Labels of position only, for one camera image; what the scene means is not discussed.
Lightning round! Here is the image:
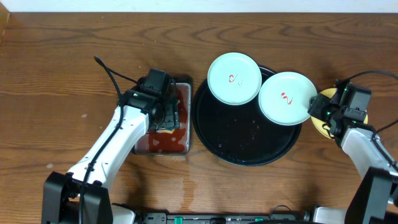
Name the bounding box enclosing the yellow plate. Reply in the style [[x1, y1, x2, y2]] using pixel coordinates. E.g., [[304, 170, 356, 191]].
[[310, 88, 371, 139]]

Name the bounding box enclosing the green and yellow sponge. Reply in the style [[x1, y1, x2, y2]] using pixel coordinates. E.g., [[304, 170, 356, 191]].
[[155, 129, 175, 134]]

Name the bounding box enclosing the mint plate with zigzag stain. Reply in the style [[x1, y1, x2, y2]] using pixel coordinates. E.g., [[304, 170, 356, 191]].
[[258, 72, 317, 126]]

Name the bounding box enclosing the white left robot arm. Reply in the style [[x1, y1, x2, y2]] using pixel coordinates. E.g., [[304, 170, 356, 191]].
[[41, 90, 185, 223]]

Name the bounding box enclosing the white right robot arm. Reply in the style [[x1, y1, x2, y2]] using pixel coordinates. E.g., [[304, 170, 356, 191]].
[[308, 89, 397, 224]]

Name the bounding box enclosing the rectangular tray with red water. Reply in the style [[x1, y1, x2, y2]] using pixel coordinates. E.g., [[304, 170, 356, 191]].
[[131, 75, 193, 155]]

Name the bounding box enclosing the mint plate with loop stain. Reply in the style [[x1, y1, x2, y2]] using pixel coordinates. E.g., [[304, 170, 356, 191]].
[[207, 52, 262, 106]]

